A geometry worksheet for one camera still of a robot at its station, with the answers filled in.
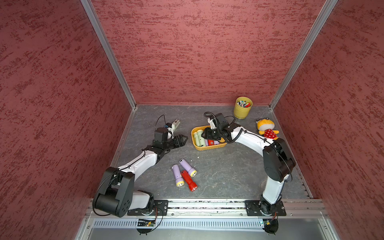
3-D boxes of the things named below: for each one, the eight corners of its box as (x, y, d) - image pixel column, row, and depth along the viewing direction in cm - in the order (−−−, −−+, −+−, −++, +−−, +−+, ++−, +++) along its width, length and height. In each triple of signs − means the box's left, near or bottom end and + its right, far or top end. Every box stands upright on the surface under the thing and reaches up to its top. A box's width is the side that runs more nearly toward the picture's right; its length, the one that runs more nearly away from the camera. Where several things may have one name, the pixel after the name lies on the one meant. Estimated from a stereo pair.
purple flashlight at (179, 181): (176, 188, 82) (176, 186, 80) (171, 167, 89) (171, 165, 87) (185, 185, 83) (184, 183, 81) (179, 165, 90) (179, 163, 88)
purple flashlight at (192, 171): (177, 164, 91) (176, 162, 88) (181, 160, 92) (181, 157, 90) (192, 178, 85) (192, 176, 83) (197, 173, 87) (197, 171, 85)
